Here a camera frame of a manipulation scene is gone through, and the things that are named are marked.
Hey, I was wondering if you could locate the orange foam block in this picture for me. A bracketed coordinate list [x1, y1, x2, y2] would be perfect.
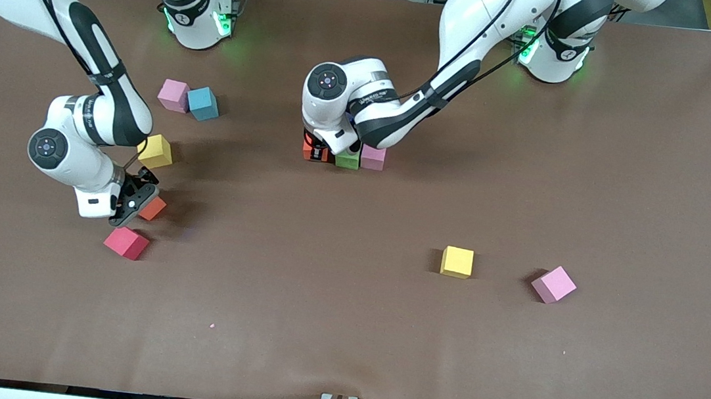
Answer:
[138, 194, 169, 223]
[302, 138, 337, 164]

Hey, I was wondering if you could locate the green foam block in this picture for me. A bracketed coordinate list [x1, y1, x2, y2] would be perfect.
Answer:
[334, 149, 362, 171]

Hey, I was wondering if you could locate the pink foam block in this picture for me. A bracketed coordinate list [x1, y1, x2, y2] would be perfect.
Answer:
[528, 262, 580, 308]
[156, 78, 192, 114]
[359, 144, 388, 172]

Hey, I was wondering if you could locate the red foam block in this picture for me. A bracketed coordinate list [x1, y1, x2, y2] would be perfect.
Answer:
[102, 222, 152, 263]

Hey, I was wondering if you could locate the yellow foam block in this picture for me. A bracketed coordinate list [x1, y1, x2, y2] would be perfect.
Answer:
[439, 245, 476, 281]
[135, 132, 176, 172]

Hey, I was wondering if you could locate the teal foam block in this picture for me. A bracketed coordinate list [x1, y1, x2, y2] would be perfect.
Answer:
[184, 85, 223, 124]

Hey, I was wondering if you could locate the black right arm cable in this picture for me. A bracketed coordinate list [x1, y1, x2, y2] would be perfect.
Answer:
[0, 0, 162, 173]

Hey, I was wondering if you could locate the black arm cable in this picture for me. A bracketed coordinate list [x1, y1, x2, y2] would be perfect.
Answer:
[0, 0, 162, 173]
[399, 0, 563, 115]

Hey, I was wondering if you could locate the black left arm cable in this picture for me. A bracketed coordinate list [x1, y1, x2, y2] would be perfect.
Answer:
[399, 0, 563, 115]

